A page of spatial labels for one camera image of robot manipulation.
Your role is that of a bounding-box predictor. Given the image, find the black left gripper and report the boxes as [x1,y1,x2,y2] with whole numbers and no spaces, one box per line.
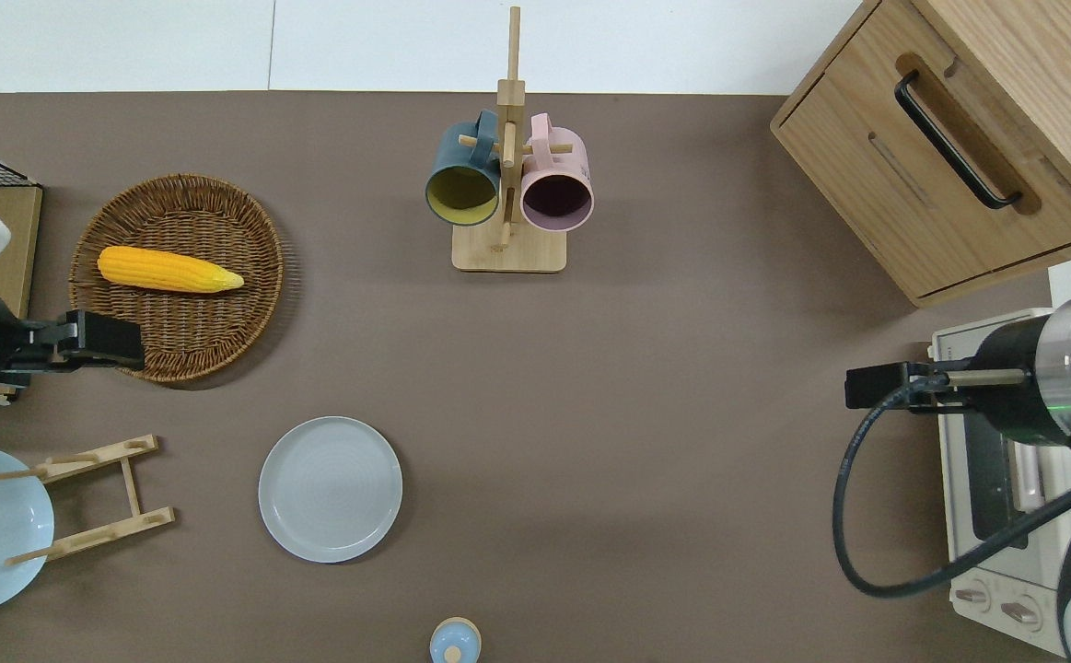
[5,309,146,375]

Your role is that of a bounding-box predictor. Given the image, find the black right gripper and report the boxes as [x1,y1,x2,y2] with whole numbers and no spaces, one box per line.
[845,360,980,415]

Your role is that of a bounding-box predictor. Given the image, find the gray round plate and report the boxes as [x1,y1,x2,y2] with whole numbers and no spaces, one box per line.
[258,416,404,564]

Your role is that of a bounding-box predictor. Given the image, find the wooden plate rack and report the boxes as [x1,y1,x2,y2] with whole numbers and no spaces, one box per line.
[0,435,177,566]

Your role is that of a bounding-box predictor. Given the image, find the yellow corn cob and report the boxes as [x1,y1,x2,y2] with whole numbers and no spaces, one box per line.
[97,245,246,295]

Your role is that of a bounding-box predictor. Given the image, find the round wicker basket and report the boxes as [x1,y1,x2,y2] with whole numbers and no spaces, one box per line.
[69,173,285,384]

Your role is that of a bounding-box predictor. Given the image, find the white toaster oven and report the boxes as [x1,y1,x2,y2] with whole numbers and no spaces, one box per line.
[929,308,1071,659]

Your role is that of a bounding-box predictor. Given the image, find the wooden cabinet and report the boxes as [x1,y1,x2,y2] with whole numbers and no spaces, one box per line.
[770,0,1071,309]

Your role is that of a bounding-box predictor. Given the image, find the pink mug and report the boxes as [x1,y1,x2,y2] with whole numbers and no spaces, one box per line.
[519,112,595,233]

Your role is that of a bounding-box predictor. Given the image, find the dark blue mug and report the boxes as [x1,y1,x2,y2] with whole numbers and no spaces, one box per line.
[424,110,504,228]

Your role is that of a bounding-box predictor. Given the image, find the wooden mug tree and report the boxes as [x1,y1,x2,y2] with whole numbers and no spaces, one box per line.
[451,6,568,273]

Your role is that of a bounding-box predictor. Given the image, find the light blue round cap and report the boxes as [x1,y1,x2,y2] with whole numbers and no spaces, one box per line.
[429,617,482,663]

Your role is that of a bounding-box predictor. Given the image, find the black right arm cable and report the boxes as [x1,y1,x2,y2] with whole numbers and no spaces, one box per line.
[832,368,1071,599]

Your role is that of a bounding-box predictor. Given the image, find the metal toaster door handle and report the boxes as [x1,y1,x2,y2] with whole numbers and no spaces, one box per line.
[1009,442,1049,514]

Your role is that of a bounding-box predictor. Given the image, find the black cabinet handle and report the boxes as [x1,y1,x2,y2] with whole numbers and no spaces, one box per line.
[894,71,1024,211]

